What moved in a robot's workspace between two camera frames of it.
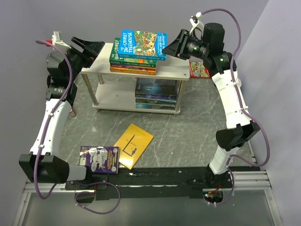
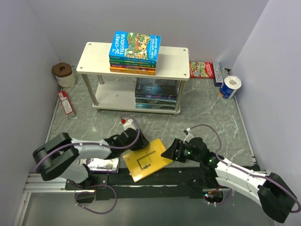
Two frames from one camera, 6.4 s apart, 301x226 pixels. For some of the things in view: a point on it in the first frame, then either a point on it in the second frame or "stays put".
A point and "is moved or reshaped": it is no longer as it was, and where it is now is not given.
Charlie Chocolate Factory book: [136, 67] stays put
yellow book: [132, 144] is moved or reshaped
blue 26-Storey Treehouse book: [143, 44] is moved or reshaped
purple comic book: [101, 159] stays put
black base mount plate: [145, 183] stays put
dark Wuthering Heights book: [149, 85] stays put
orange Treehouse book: [134, 70] stays put
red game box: [197, 69] stays put
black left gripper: [93, 47] → [142, 143]
